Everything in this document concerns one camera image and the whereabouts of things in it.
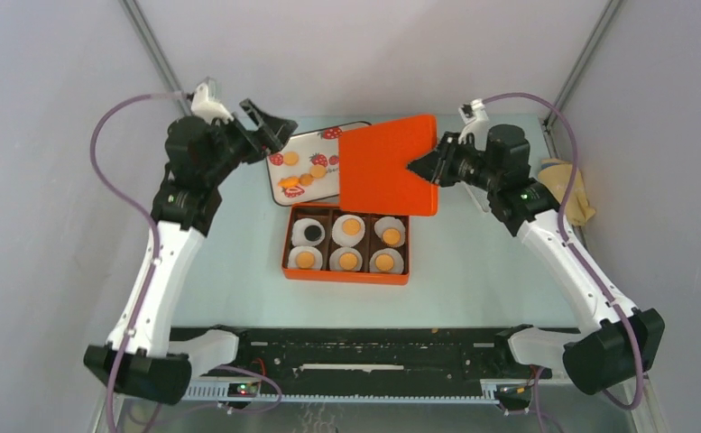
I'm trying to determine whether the swirl tan cookie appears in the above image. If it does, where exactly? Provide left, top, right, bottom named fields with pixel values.
left=337, top=251, right=361, bottom=272

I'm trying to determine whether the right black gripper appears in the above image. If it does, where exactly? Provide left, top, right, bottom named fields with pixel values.
left=401, top=133, right=497, bottom=194

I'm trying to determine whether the beige cloth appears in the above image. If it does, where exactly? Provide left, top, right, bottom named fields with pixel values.
left=535, top=158, right=597, bottom=227

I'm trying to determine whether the round tan biscuit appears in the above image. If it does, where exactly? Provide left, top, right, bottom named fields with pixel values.
left=342, top=218, right=362, bottom=236
left=283, top=152, right=300, bottom=166
left=309, top=164, right=327, bottom=179
left=382, top=227, right=402, bottom=247
left=299, top=173, right=314, bottom=187
left=295, top=251, right=317, bottom=269
left=374, top=253, right=395, bottom=272

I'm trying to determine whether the white paper cupcake liner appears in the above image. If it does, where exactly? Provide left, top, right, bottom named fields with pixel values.
left=332, top=214, right=365, bottom=247
left=287, top=245, right=323, bottom=271
left=374, top=216, right=406, bottom=248
left=291, top=217, right=326, bottom=247
left=328, top=247, right=363, bottom=272
left=369, top=248, right=405, bottom=274

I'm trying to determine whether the strawberry print serving tray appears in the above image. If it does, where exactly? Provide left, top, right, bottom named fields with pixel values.
left=266, top=121, right=370, bottom=207

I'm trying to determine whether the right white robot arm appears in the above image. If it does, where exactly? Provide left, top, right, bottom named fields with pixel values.
left=407, top=124, right=665, bottom=395

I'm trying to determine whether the black sandwich cookie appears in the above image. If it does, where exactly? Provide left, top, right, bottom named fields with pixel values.
left=303, top=225, right=324, bottom=244

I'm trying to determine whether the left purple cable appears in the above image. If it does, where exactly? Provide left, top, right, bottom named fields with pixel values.
left=89, top=91, right=283, bottom=433

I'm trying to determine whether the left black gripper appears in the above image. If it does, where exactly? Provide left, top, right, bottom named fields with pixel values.
left=204, top=98, right=297, bottom=185

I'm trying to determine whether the orange box lid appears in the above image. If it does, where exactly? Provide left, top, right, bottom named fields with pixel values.
left=338, top=115, right=438, bottom=217

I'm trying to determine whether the orange cookie box with dividers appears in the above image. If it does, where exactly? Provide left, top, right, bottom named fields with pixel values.
left=281, top=204, right=410, bottom=285

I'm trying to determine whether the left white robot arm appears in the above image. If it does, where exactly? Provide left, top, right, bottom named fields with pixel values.
left=83, top=95, right=298, bottom=405

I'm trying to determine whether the orange fish shaped cookie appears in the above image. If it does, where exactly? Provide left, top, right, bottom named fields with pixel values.
left=278, top=176, right=300, bottom=189

